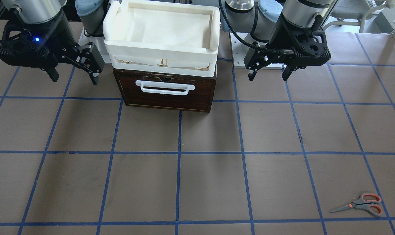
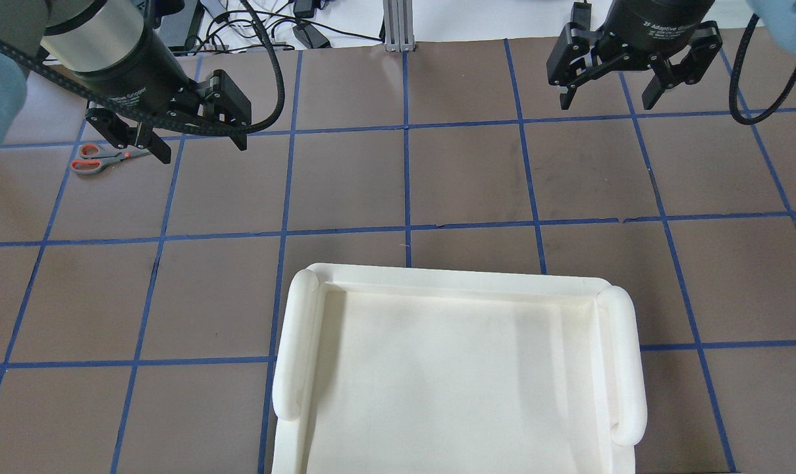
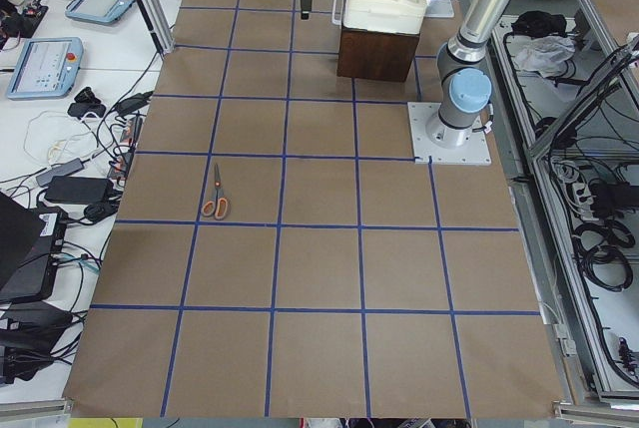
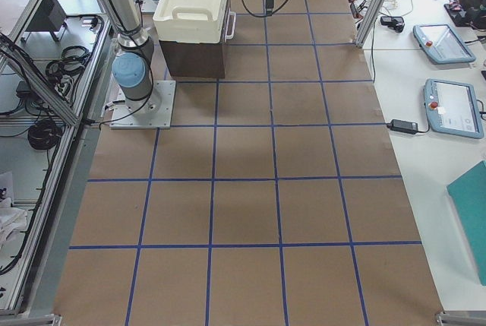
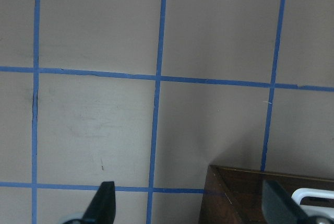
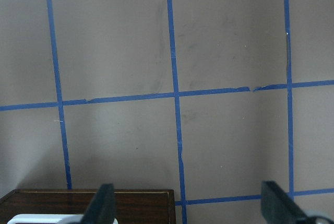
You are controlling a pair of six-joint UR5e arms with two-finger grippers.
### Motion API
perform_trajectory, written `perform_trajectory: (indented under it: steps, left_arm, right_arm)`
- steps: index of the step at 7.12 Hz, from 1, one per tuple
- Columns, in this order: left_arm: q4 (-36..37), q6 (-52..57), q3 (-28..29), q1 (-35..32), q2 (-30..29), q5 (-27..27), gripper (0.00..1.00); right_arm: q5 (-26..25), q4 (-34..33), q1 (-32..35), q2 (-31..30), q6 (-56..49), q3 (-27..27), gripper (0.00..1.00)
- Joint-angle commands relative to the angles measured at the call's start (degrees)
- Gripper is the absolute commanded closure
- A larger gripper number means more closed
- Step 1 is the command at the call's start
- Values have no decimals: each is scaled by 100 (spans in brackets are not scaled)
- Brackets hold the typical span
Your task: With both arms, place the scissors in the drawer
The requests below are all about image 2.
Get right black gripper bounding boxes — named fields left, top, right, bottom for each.
left=547, top=1, right=723, bottom=111

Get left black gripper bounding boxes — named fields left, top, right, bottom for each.
left=80, top=30, right=252, bottom=165

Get orange grey handled scissors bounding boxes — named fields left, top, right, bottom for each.
left=69, top=143, right=151, bottom=175

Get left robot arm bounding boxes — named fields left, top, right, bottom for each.
left=0, top=1, right=259, bottom=164

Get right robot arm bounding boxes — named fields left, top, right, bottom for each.
left=546, top=1, right=796, bottom=125

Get white drawer cabinet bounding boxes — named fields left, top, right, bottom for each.
left=272, top=263, right=648, bottom=473

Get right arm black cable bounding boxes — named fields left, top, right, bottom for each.
left=728, top=13, right=796, bottom=126

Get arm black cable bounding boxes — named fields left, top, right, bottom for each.
left=728, top=13, right=796, bottom=126
left=0, top=0, right=286, bottom=153

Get black power adapters and cables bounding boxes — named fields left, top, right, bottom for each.
left=134, top=0, right=382, bottom=55

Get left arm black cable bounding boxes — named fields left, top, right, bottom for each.
left=0, top=0, right=286, bottom=153

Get aluminium frame post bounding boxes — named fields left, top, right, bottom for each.
left=382, top=0, right=416, bottom=52

